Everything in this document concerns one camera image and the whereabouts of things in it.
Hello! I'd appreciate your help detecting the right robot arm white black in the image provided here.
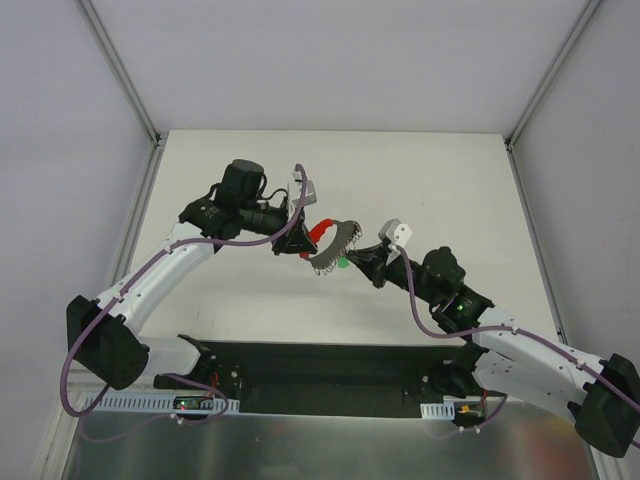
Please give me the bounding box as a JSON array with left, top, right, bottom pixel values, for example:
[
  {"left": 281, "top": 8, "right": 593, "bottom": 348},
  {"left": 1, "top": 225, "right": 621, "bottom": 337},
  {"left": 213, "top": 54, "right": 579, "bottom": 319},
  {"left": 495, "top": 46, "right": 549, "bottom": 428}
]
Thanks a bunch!
[{"left": 346, "top": 243, "right": 639, "bottom": 458}]

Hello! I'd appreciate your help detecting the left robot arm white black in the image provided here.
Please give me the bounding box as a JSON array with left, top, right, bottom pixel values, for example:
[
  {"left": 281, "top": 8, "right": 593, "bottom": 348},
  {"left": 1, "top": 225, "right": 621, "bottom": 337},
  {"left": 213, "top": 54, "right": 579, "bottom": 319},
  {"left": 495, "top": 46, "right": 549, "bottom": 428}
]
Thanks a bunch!
[{"left": 65, "top": 159, "right": 317, "bottom": 390}]

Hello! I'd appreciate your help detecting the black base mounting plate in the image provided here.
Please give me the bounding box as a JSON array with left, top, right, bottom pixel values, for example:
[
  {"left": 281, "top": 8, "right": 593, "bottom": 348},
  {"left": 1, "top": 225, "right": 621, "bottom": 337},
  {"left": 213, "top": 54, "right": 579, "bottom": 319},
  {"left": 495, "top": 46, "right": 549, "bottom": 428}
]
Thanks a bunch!
[{"left": 187, "top": 341, "right": 484, "bottom": 418}]

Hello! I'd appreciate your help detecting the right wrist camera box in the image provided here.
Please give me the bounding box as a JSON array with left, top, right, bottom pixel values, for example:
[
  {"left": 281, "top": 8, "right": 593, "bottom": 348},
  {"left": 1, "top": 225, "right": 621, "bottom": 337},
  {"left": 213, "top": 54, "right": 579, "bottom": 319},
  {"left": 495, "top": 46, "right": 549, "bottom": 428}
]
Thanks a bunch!
[{"left": 378, "top": 219, "right": 413, "bottom": 265}]

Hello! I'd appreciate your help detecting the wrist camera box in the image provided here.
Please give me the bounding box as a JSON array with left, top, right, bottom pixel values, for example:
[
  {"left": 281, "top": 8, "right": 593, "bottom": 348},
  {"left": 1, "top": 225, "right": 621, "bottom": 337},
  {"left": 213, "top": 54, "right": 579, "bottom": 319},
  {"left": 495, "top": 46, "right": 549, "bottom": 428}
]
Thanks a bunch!
[
  {"left": 378, "top": 219, "right": 413, "bottom": 265},
  {"left": 286, "top": 169, "right": 317, "bottom": 211}
]

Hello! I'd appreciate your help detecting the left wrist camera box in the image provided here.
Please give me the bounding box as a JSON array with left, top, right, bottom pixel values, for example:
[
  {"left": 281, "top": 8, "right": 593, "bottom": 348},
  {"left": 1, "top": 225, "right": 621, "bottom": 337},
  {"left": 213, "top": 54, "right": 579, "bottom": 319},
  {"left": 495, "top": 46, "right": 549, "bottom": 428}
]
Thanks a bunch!
[{"left": 286, "top": 169, "right": 317, "bottom": 211}]

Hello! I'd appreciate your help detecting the white slotted cable duct right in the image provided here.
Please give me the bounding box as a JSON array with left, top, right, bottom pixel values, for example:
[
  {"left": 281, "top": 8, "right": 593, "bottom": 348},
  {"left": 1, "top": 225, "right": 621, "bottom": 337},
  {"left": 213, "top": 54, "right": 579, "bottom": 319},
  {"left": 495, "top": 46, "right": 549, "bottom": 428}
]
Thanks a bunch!
[{"left": 420, "top": 401, "right": 456, "bottom": 421}]

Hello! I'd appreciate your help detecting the white slotted cable duct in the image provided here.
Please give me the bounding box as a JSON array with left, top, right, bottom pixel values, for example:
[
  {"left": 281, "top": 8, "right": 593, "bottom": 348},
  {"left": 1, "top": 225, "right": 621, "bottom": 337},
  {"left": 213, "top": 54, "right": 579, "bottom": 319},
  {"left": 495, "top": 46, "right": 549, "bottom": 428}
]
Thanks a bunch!
[
  {"left": 420, "top": 401, "right": 456, "bottom": 421},
  {"left": 94, "top": 393, "right": 240, "bottom": 415}
]

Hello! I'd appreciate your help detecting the aluminium side rail left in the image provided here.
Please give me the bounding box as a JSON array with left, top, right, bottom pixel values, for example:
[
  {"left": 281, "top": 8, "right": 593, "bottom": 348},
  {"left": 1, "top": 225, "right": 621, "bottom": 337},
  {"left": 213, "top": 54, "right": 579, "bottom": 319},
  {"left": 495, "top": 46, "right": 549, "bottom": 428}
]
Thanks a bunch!
[{"left": 105, "top": 144, "right": 164, "bottom": 290}]

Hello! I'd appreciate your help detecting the white slotted cable duct left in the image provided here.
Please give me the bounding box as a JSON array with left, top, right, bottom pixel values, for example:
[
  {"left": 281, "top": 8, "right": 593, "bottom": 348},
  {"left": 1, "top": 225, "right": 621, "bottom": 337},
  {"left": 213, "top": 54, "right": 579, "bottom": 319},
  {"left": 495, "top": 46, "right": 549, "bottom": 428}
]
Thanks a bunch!
[{"left": 94, "top": 393, "right": 240, "bottom": 415}]

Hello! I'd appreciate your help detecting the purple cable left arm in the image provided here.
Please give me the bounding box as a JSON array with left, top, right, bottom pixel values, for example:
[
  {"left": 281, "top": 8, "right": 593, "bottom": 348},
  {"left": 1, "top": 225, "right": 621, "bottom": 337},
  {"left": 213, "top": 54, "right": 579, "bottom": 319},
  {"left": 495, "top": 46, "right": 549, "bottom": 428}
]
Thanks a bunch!
[{"left": 59, "top": 162, "right": 306, "bottom": 444}]

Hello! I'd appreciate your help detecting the aluminium frame post left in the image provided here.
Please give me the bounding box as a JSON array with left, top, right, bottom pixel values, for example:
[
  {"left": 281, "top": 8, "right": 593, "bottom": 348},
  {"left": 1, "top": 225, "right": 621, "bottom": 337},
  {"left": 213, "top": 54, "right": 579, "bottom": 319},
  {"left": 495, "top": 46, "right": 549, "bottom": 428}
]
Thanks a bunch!
[{"left": 75, "top": 0, "right": 162, "bottom": 147}]

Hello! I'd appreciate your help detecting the aluminium frame post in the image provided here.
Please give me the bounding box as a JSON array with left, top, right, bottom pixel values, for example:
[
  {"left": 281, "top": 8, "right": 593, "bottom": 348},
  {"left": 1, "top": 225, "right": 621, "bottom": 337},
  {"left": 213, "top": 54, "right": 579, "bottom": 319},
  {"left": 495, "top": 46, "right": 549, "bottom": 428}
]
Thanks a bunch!
[
  {"left": 505, "top": 0, "right": 604, "bottom": 152},
  {"left": 75, "top": 0, "right": 162, "bottom": 147}
]

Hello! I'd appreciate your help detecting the aluminium frame post right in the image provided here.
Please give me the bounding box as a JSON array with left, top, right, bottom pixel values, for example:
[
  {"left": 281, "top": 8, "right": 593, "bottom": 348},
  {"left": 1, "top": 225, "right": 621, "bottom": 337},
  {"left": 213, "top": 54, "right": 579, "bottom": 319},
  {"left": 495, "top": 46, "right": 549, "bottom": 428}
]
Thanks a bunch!
[{"left": 505, "top": 0, "right": 604, "bottom": 152}]

